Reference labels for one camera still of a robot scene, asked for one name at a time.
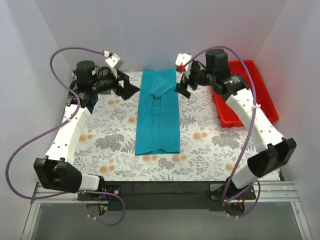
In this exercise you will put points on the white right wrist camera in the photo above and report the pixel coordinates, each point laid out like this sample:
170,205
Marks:
183,64

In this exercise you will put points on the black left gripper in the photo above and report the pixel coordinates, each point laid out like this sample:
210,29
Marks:
120,85

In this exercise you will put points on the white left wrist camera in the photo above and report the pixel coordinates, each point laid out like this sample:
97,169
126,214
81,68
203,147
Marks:
113,62

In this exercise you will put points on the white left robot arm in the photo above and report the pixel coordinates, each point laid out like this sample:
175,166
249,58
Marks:
56,170

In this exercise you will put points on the aluminium front frame rail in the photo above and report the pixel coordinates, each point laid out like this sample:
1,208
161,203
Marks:
170,211

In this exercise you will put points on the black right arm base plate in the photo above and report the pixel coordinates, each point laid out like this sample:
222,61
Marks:
216,191

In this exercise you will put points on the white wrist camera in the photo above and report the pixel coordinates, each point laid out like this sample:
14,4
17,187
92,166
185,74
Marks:
113,62
183,64

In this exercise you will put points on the floral patterned table mat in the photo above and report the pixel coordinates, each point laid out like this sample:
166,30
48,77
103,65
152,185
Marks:
208,152

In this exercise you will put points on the teal t shirt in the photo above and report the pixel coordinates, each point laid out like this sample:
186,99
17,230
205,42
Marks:
158,115

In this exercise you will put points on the red plastic bin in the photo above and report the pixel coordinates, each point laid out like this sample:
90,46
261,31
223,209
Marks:
227,117

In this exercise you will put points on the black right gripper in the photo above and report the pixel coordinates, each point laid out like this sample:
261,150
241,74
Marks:
187,81

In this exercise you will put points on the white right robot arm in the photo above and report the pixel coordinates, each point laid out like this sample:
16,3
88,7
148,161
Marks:
273,149

